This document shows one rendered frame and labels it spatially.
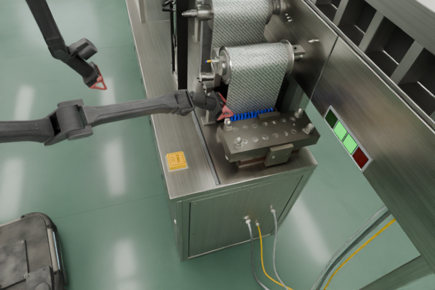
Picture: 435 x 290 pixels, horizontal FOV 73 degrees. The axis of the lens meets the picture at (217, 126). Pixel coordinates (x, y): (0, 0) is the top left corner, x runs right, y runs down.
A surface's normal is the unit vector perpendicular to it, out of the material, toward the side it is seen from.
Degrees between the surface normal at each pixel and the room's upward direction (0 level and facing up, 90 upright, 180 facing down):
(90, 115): 32
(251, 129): 0
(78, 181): 0
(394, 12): 90
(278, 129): 0
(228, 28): 92
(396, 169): 90
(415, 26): 90
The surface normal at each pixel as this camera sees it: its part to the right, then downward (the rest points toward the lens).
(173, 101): 0.54, -0.34
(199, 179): 0.08, -0.66
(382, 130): -0.95, 0.17
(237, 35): 0.29, 0.75
